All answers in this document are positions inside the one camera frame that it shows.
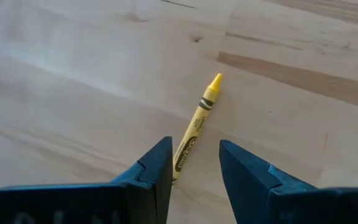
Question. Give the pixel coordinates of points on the yellow crayon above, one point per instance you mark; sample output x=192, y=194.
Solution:
x=197, y=121

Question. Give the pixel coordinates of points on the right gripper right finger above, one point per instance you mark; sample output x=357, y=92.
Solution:
x=259, y=196

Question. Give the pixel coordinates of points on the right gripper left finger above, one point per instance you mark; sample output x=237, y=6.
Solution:
x=119, y=202

